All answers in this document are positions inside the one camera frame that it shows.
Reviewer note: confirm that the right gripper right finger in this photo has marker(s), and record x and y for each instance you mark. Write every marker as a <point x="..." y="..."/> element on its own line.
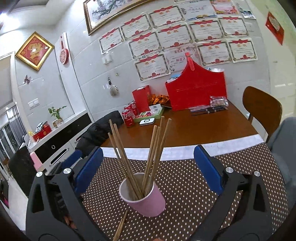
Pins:
<point x="241" y="210"/>

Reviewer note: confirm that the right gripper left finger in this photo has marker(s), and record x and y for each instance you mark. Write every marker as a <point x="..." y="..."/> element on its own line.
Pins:
<point x="41" y="224"/>

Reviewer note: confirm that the pink paper cup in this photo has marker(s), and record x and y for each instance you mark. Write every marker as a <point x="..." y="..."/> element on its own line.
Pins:
<point x="151" y="205"/>

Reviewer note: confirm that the wooden chopstick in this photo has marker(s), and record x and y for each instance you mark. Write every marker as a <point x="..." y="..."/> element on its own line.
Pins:
<point x="154" y="134"/>
<point x="120" y="227"/>
<point x="130" y="188"/>
<point x="116" y="136"/>
<point x="154" y="152"/>
<point x="162" y="139"/>

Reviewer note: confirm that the pink stool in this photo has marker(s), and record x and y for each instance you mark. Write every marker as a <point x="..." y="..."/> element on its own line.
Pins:
<point x="35" y="160"/>

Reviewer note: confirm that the white black sideboard cabinet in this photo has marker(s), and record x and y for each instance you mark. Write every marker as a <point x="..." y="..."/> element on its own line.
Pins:
<point x="60" y="143"/>

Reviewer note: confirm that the red tin with items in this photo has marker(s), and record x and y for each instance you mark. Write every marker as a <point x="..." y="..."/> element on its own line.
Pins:
<point x="42" y="130"/>

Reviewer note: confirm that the potted green plant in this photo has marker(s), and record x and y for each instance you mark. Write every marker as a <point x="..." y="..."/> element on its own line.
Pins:
<point x="56" y="113"/>

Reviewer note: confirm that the black jacket on chair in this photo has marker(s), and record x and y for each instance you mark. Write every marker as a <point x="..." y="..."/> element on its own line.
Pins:
<point x="97" y="133"/>

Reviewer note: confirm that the brown polka dot mat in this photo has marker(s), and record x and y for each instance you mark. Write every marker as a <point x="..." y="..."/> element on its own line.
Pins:
<point x="187" y="195"/>

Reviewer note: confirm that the red soda can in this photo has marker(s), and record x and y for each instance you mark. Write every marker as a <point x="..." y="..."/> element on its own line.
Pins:
<point x="127" y="117"/>

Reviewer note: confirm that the brown wooden chair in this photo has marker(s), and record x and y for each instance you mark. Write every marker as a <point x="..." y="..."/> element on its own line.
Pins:
<point x="266" y="109"/>

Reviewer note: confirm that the red gift box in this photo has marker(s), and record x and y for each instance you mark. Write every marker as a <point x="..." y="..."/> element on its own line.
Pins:
<point x="141" y="96"/>

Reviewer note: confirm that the packaged snack bag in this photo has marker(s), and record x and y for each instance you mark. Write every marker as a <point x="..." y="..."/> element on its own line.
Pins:
<point x="218" y="101"/>

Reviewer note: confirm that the green white flat box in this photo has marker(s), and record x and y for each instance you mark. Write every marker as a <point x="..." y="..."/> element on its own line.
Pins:
<point x="155" y="111"/>

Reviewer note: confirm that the orange wrapped candies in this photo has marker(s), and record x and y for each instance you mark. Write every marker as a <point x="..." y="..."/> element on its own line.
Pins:
<point x="158" y="99"/>

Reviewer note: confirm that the gold framed red picture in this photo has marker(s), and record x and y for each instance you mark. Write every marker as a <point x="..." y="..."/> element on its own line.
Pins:
<point x="34" y="51"/>

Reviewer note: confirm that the red gift basket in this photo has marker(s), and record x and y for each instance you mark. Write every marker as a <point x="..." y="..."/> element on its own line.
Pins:
<point x="195" y="86"/>

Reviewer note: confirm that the plum blossom framed painting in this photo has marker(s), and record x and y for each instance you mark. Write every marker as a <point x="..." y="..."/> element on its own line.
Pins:
<point x="99" y="13"/>

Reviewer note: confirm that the wall light switch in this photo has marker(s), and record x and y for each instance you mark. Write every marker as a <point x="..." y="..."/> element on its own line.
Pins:
<point x="32" y="104"/>

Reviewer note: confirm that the butterfly wall sticker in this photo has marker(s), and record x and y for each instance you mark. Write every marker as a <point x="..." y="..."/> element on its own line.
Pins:
<point x="27" y="79"/>

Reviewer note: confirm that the red round wall ornament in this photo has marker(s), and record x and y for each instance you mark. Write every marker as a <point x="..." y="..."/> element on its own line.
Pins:
<point x="64" y="53"/>

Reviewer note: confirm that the red paper wall decoration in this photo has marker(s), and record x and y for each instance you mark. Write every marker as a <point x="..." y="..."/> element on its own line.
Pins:
<point x="274" y="26"/>

